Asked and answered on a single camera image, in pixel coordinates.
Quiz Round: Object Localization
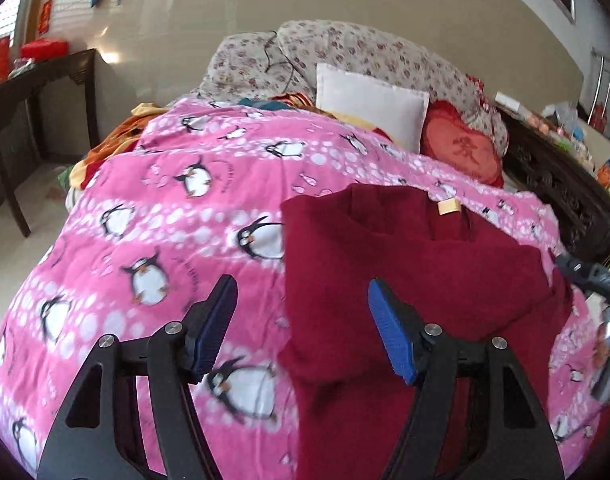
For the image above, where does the metal chair backrest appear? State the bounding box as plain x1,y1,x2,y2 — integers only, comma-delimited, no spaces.
584,48,610,138

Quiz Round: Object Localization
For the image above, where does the white pillow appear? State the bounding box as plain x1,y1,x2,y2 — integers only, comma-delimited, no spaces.
316,63,430,154

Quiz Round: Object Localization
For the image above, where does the orange yellow patterned cloth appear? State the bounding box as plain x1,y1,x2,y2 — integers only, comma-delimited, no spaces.
69,103,168,190

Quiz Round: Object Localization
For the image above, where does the person's right hand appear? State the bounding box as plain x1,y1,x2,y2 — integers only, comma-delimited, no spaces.
592,323,610,370

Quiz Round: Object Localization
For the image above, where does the floral grey quilt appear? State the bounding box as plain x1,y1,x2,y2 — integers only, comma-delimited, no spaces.
193,20,509,156

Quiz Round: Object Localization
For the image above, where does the pink penguin blanket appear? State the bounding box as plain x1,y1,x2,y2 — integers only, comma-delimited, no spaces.
0,98,605,479

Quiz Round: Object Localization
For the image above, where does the red heart cushion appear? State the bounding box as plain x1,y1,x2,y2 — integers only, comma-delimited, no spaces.
420,101,503,188

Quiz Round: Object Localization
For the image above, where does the red box on table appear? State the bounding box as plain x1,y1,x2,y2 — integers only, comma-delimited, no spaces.
20,39,70,62

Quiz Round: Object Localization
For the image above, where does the dark red fleece sweater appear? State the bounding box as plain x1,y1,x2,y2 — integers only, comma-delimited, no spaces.
279,184,573,479

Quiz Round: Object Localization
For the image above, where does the dark wooden side table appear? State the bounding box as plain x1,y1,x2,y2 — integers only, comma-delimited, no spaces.
0,49,100,238

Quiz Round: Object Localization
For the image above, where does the dark carved wooden headboard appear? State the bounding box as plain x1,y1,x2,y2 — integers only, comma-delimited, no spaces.
500,110,610,266

